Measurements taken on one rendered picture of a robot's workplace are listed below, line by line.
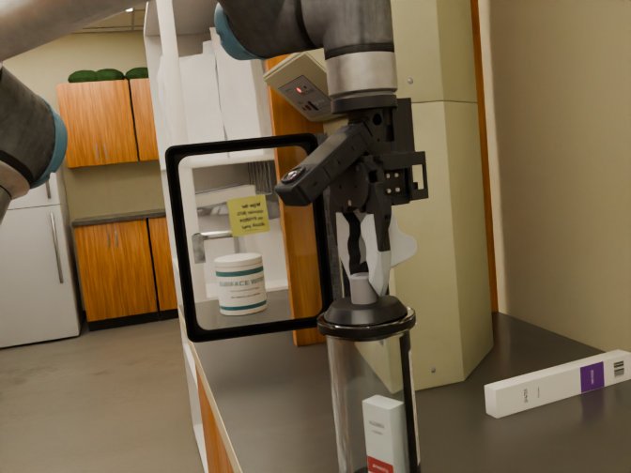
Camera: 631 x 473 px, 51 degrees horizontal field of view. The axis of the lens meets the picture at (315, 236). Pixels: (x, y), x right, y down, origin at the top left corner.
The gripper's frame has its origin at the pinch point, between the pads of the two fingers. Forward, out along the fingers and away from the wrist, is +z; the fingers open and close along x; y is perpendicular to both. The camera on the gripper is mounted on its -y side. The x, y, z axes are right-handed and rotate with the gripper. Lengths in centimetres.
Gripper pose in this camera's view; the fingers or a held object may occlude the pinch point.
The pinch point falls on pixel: (363, 283)
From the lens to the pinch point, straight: 73.4
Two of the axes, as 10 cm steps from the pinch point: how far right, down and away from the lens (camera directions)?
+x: -5.1, -0.5, 8.6
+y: 8.5, -1.4, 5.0
